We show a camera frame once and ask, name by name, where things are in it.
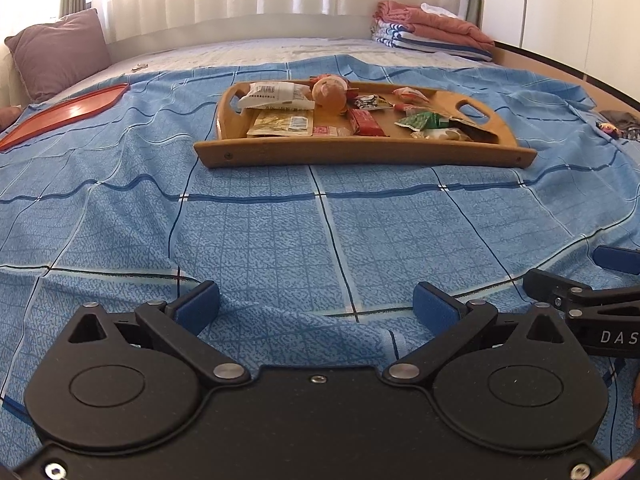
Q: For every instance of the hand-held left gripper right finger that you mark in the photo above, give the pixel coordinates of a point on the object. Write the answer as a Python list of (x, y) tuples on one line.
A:
[(435, 305)]

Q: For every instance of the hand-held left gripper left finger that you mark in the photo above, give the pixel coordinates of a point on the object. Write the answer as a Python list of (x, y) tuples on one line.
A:
[(197, 304)]

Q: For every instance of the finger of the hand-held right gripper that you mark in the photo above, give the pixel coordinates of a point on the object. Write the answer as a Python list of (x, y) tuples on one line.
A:
[(550, 287), (620, 260)]

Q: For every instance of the round biscuit packet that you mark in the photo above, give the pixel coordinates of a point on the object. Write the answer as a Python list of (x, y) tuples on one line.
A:
[(440, 135)]

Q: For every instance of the long red snack bar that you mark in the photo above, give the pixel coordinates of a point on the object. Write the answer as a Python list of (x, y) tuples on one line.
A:
[(367, 122)]

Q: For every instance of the small red white snack packet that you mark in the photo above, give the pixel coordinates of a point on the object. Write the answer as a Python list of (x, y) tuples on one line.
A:
[(330, 131)]

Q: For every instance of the crinkled red snack packet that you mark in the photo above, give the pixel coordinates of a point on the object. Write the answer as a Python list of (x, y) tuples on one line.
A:
[(412, 95)]

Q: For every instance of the black white green snack packet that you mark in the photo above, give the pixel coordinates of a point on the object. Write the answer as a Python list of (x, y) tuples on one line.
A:
[(372, 102)]

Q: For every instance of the white barcode snack packet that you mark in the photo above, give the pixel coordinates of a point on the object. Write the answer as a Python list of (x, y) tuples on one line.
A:
[(272, 94)]

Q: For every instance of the brown bun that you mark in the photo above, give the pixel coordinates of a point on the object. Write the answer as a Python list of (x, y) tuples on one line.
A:
[(329, 92)]

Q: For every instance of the dark patterned cloth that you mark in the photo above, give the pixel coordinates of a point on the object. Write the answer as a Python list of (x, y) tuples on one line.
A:
[(622, 122)]

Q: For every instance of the red plastic tray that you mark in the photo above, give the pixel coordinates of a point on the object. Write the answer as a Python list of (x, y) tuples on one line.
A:
[(65, 112)]

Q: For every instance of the white wardrobe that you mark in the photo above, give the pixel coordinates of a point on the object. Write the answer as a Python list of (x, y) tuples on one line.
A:
[(575, 10)]

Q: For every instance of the white quilted mattress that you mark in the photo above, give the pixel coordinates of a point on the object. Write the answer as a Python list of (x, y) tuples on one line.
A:
[(250, 52)]

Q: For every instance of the blue striped folded blanket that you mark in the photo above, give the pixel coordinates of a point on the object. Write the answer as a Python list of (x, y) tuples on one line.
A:
[(425, 42)]

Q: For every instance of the white bed side board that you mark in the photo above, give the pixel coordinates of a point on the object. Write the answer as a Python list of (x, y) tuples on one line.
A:
[(225, 27)]

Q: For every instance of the pink folded blanket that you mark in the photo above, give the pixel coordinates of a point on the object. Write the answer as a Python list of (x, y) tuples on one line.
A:
[(440, 25)]

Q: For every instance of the purple pillow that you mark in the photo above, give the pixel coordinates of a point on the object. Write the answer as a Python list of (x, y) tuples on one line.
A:
[(60, 55)]

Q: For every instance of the white folded cloth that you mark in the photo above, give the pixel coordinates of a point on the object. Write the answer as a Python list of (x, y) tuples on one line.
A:
[(437, 9)]

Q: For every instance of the wooden bed frame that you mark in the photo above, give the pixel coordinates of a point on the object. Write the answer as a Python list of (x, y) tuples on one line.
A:
[(550, 67)]

